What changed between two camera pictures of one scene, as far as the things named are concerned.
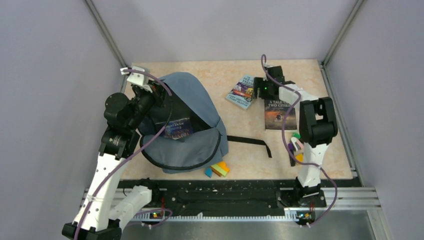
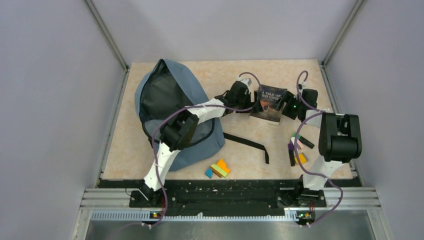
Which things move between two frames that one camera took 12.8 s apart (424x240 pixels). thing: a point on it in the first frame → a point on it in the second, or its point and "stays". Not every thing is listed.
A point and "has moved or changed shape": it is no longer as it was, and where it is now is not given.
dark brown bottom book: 275,110 has moved or changed shape
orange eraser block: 223,165 stays
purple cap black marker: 292,162 stays
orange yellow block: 299,157 stays
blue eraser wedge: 208,172 stays
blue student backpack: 194,139 has moved or changed shape
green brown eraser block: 218,170 stays
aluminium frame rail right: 355,9 stays
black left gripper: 158,94 → 255,105
